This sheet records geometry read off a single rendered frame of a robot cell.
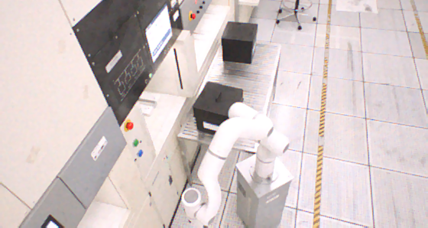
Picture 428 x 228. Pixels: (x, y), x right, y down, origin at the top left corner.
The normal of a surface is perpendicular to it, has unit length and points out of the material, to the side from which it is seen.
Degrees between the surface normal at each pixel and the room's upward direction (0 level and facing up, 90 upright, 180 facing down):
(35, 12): 90
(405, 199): 0
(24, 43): 90
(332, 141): 0
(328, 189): 0
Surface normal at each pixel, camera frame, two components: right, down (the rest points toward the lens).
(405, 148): -0.06, -0.68
